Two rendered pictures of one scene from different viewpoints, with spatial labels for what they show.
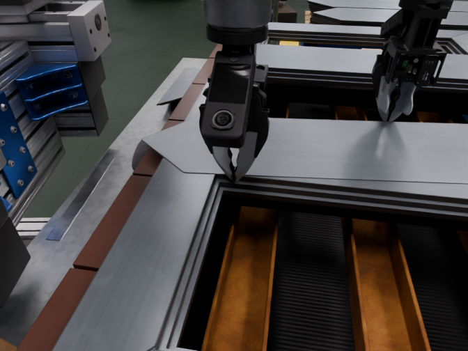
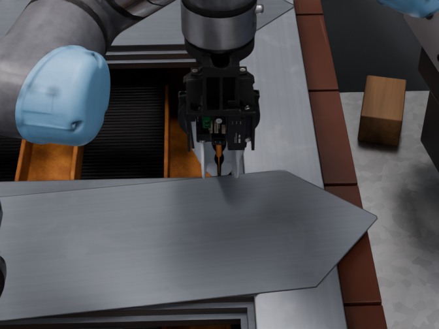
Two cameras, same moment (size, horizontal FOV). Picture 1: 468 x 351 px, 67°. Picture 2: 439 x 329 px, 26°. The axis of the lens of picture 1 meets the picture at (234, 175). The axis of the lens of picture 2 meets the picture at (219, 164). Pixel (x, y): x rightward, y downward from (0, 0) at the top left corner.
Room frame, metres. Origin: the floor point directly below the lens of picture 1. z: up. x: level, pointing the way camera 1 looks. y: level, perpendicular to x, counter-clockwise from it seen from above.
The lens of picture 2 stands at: (1.20, -0.16, 1.60)
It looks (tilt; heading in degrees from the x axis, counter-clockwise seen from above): 42 degrees down; 169
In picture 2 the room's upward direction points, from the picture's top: straight up
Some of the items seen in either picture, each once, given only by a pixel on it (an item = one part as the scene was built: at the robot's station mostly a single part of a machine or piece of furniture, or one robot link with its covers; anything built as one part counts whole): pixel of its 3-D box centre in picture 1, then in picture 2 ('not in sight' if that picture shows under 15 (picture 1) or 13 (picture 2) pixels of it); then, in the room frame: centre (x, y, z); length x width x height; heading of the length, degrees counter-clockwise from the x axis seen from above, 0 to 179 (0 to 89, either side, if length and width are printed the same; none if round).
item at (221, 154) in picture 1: (225, 145); (233, 157); (0.43, 0.01, 0.88); 0.06 x 0.03 x 0.09; 170
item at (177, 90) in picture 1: (196, 84); not in sight; (1.08, 0.12, 0.70); 0.39 x 0.12 x 0.04; 171
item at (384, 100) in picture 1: (386, 102); not in sight; (0.57, -0.27, 0.89); 0.06 x 0.03 x 0.09; 170
